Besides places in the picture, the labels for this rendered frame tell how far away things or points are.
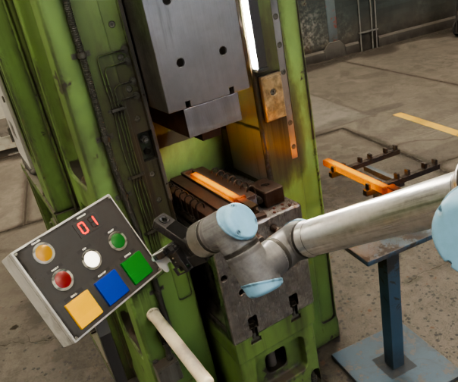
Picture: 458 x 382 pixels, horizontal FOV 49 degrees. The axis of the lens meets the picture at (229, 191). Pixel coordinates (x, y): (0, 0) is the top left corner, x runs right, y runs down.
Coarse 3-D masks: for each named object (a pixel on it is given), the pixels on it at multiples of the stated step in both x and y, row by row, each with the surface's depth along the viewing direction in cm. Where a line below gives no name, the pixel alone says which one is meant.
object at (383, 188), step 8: (328, 160) 194; (336, 168) 188; (344, 168) 185; (352, 168) 184; (352, 176) 180; (360, 176) 177; (368, 176) 175; (376, 184) 169; (384, 184) 167; (392, 184) 164; (384, 192) 164
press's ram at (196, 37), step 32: (128, 0) 149; (160, 0) 143; (192, 0) 148; (224, 0) 153; (160, 32) 146; (192, 32) 151; (224, 32) 156; (160, 64) 149; (192, 64) 154; (224, 64) 159; (160, 96) 155; (192, 96) 157
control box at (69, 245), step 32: (64, 224) 137; (96, 224) 142; (128, 224) 149; (32, 256) 128; (64, 256) 134; (128, 256) 145; (32, 288) 127; (64, 288) 130; (128, 288) 142; (64, 320) 127; (96, 320) 133
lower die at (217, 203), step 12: (192, 168) 211; (204, 168) 211; (180, 180) 204; (192, 180) 201; (216, 180) 197; (192, 192) 192; (204, 192) 190; (216, 192) 185; (240, 192) 183; (252, 192) 181; (192, 204) 184; (216, 204) 178; (228, 204) 176; (204, 216) 175
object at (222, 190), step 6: (192, 174) 203; (198, 174) 202; (198, 180) 199; (204, 180) 195; (210, 180) 194; (210, 186) 190; (216, 186) 187; (222, 186) 186; (222, 192) 182; (228, 192) 181; (228, 198) 179; (234, 198) 176; (240, 198) 174; (246, 204) 169; (252, 204) 168; (252, 210) 168
